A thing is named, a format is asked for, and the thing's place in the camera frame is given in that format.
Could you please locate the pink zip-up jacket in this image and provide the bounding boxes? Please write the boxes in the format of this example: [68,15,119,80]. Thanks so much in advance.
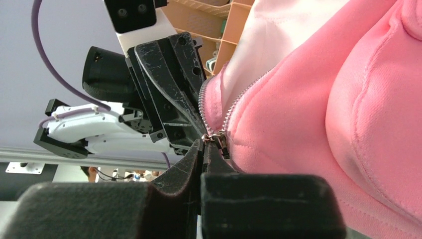
[199,0,422,239]

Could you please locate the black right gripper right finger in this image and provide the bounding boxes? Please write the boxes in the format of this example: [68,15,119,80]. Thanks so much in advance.
[200,142,347,239]

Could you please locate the aluminium table frame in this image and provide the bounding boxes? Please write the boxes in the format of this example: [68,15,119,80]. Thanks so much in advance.
[0,146,182,172]

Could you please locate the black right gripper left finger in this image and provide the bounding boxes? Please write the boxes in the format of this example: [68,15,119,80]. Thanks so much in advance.
[3,139,204,239]

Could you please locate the black monitor in background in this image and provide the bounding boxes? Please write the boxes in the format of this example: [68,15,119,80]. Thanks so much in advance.
[0,162,58,201]

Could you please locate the orange mesh file rack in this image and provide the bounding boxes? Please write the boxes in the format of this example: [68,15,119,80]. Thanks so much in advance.
[161,0,233,63]

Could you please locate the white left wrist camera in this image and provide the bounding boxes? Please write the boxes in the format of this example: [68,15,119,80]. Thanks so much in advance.
[104,0,176,57]

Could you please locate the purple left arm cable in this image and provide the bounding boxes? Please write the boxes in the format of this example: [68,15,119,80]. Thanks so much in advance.
[31,0,172,169]

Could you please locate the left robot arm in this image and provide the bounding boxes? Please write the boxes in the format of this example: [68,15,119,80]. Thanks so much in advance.
[34,32,206,159]

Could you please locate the person in background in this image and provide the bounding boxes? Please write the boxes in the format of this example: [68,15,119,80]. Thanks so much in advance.
[80,166,163,183]

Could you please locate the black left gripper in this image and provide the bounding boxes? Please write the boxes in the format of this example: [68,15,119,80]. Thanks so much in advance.
[126,32,206,155]

